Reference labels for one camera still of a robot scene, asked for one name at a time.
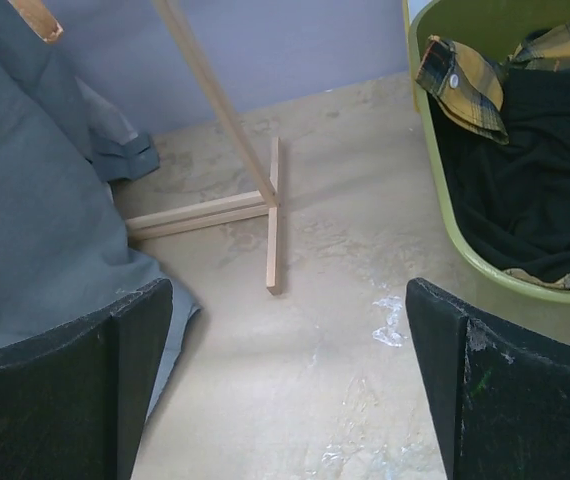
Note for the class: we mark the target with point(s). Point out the wooden hanger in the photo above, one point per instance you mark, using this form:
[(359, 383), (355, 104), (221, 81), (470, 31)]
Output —
[(39, 18)]

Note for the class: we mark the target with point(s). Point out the black shirt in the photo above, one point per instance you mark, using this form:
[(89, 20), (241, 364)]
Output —
[(512, 202)]

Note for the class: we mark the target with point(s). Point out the wooden clothes rack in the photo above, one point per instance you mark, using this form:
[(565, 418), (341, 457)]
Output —
[(265, 200)]

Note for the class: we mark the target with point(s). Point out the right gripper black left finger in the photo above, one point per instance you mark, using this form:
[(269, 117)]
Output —
[(74, 400)]

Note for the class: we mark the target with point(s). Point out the yellow plaid shirt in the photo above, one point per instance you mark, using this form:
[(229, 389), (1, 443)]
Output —
[(469, 84)]

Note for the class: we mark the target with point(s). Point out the olive green plastic bin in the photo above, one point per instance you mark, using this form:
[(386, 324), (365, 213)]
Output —
[(465, 250)]

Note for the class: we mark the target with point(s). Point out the grey hanging shirt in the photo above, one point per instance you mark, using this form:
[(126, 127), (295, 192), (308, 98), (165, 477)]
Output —
[(64, 250)]

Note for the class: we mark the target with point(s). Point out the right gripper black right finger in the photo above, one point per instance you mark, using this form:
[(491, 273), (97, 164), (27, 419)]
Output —
[(498, 394)]

